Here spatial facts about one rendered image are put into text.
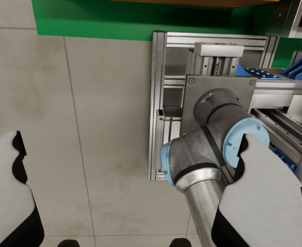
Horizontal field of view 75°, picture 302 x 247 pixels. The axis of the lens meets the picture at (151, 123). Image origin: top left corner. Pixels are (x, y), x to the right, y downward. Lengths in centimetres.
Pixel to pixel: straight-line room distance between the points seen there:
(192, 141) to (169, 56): 102
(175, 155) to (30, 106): 167
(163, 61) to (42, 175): 171
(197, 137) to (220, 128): 6
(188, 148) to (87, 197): 209
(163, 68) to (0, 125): 155
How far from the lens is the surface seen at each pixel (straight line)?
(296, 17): 125
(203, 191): 46
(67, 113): 191
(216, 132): 50
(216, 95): 63
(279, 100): 90
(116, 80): 170
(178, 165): 49
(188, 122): 69
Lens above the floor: 163
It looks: 63 degrees down
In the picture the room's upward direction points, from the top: 175 degrees clockwise
